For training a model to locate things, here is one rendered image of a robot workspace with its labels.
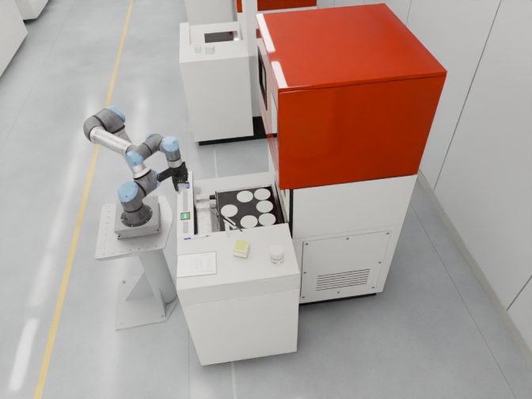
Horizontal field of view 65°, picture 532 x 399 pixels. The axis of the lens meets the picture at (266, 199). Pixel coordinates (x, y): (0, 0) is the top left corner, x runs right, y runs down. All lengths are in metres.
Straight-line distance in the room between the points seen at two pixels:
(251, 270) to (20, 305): 2.08
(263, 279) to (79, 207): 2.46
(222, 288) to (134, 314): 1.25
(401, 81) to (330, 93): 0.31
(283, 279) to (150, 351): 1.31
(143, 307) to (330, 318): 1.37
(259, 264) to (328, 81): 0.97
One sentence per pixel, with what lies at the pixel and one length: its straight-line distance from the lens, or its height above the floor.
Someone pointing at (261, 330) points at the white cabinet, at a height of 0.43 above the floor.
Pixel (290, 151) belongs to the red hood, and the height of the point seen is 1.48.
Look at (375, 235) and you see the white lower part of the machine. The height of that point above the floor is 0.75.
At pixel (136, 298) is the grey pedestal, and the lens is 3.35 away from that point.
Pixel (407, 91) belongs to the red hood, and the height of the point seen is 1.74.
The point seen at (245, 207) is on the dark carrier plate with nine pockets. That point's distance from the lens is 2.54.
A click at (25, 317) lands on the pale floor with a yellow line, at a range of 3.64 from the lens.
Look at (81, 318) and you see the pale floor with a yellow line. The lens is 3.43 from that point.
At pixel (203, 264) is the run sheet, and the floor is 0.97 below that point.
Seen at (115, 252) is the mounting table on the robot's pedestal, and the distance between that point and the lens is 2.59.
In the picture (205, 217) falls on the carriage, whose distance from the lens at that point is 2.54.
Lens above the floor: 2.73
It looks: 45 degrees down
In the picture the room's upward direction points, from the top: 3 degrees counter-clockwise
